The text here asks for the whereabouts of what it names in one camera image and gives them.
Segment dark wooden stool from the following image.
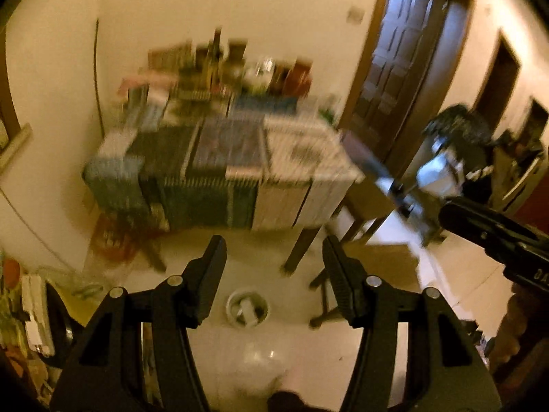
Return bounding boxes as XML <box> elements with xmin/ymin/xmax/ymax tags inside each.
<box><xmin>341</xmin><ymin>131</ymin><xmax>401</xmax><ymax>224</ymax></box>

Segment light wooden stool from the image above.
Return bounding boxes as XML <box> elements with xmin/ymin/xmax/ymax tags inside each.
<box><xmin>309</xmin><ymin>240</ymin><xmax>421</xmax><ymax>327</ymax></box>

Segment brown wooden window frame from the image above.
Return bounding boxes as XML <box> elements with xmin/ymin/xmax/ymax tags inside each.
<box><xmin>0</xmin><ymin>30</ymin><xmax>33</xmax><ymax>172</ymax></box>

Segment brown wooden door frame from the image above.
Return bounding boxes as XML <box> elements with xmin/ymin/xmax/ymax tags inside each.
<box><xmin>339</xmin><ymin>0</ymin><xmax>477</xmax><ymax>164</ymax></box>

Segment black garment with white marks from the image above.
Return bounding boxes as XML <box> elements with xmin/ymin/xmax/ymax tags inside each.
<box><xmin>461</xmin><ymin>137</ymin><xmax>545</xmax><ymax>207</ymax></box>

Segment person's right hand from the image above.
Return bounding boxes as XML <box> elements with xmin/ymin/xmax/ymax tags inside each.
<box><xmin>489</xmin><ymin>292</ymin><xmax>537</xmax><ymax>375</ymax></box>

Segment pink floral box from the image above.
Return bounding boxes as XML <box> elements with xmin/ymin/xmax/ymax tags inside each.
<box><xmin>118</xmin><ymin>73</ymin><xmax>176</xmax><ymax>91</ymax></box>

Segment brown panelled wooden door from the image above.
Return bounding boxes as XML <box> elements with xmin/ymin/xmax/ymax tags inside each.
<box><xmin>349</xmin><ymin>0</ymin><xmax>449</xmax><ymax>151</ymax></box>

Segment dark printed cloth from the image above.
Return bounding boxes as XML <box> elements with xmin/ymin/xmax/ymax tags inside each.
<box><xmin>422</xmin><ymin>105</ymin><xmax>492</xmax><ymax>147</ymax></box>

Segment clear plastic waste bin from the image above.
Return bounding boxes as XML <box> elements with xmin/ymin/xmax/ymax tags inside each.
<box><xmin>226</xmin><ymin>289</ymin><xmax>271</xmax><ymax>329</ymax></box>

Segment patchwork tablecloth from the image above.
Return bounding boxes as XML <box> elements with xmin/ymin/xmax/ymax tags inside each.
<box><xmin>83</xmin><ymin>94</ymin><xmax>365</xmax><ymax>232</ymax></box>

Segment white power strip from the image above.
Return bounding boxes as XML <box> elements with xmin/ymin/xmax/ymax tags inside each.
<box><xmin>21</xmin><ymin>275</ymin><xmax>54</xmax><ymax>355</ymax></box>

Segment narrow brown door frame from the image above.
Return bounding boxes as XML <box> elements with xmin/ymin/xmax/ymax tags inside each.
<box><xmin>474</xmin><ymin>30</ymin><xmax>522</xmax><ymax>121</ymax></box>

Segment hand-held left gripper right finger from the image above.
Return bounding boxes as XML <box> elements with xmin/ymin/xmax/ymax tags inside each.
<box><xmin>321</xmin><ymin>234</ymin><xmax>503</xmax><ymax>412</ymax></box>

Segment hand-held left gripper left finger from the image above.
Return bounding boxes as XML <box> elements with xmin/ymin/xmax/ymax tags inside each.
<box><xmin>49</xmin><ymin>234</ymin><xmax>228</xmax><ymax>412</ymax></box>

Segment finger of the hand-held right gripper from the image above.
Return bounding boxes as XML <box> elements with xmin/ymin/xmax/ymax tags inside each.
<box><xmin>440</xmin><ymin>197</ymin><xmax>522</xmax><ymax>262</ymax></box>

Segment printed cardboard box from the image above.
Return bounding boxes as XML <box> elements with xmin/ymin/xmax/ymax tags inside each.
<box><xmin>148</xmin><ymin>43</ymin><xmax>194</xmax><ymax>69</ymax></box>

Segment wooden table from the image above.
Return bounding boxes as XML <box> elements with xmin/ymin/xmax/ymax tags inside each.
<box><xmin>139</xmin><ymin>222</ymin><xmax>322</xmax><ymax>274</ymax></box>

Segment thin wooden stick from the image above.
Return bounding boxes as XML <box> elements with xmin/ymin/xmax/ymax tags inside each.
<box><xmin>93</xmin><ymin>18</ymin><xmax>106</xmax><ymax>138</ymax></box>

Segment white plastic bag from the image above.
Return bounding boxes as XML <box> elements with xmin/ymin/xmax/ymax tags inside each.
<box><xmin>418</xmin><ymin>150</ymin><xmax>462</xmax><ymax>194</ymax></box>

